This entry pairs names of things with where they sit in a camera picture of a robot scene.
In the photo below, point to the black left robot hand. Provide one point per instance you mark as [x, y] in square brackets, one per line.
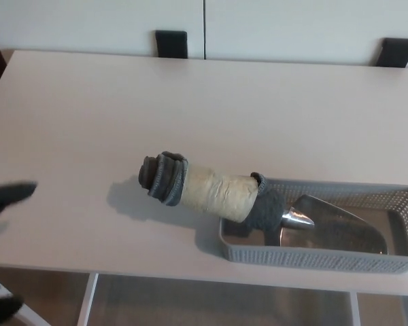
[10, 195]

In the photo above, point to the white desk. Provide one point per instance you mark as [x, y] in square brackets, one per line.
[88, 119]

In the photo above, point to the grey perforated plastic basket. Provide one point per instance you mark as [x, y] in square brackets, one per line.
[326, 263]

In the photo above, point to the white cabinet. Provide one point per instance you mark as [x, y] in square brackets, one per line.
[292, 23]

